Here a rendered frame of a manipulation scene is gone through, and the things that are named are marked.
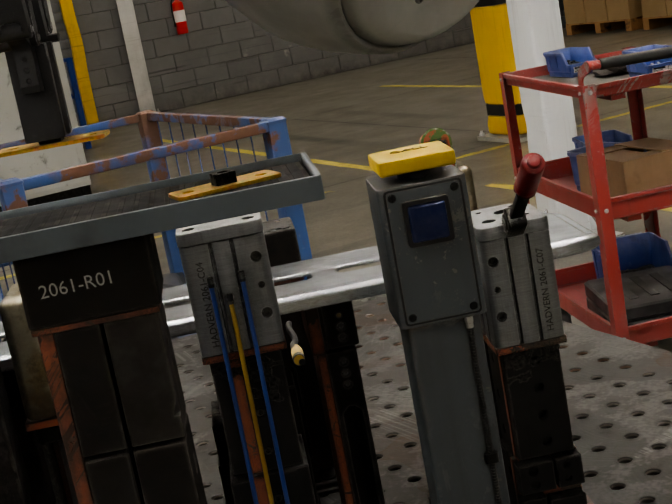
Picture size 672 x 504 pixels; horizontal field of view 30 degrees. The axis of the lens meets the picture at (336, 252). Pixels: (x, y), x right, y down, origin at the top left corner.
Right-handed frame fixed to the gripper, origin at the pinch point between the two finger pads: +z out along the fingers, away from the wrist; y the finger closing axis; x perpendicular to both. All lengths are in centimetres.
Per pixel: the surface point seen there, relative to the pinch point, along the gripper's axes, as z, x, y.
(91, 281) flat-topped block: 14.2, -1.3, -3.5
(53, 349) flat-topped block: 18.8, 2.6, -3.4
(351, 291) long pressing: 26.0, -20.2, 26.1
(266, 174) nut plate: 9.5, -15.3, 2.2
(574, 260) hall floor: 125, -113, 401
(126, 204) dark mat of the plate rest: 9.8, -4.2, 2.2
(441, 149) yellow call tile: 9.8, -28.9, 0.3
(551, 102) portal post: 62, -117, 424
